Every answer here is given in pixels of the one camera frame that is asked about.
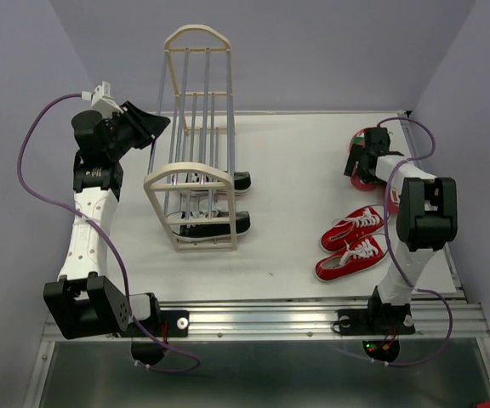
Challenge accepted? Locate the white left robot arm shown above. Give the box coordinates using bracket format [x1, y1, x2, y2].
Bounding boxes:
[43, 102, 170, 339]

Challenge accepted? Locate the red sneaker near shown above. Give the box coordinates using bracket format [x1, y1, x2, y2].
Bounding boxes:
[315, 234, 388, 281]

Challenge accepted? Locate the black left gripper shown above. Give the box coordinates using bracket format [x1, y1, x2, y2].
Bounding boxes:
[106, 101, 171, 160]

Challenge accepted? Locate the cream and chrome shoe shelf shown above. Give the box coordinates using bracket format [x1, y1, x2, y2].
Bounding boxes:
[144, 24, 237, 252]

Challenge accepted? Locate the pink green flip-flop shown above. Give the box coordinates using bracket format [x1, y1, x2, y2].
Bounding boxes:
[348, 127, 383, 191]
[384, 184, 400, 215]

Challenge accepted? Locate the aluminium mounting rail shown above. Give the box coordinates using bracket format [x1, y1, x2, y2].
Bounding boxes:
[42, 299, 490, 343]

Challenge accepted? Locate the red sneaker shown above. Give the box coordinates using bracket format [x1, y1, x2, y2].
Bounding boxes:
[315, 234, 388, 281]
[320, 205, 385, 252]

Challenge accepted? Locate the red sneaker far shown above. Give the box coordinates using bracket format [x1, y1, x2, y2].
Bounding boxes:
[320, 205, 385, 252]

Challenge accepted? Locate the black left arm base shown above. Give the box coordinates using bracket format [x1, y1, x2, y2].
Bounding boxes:
[127, 309, 190, 366]

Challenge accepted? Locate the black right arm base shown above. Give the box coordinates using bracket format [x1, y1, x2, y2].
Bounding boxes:
[332, 306, 416, 363]

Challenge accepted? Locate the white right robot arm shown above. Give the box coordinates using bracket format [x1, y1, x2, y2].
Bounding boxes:
[335, 125, 458, 336]

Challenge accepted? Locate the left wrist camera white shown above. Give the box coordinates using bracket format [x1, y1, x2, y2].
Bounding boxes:
[81, 81, 123, 117]

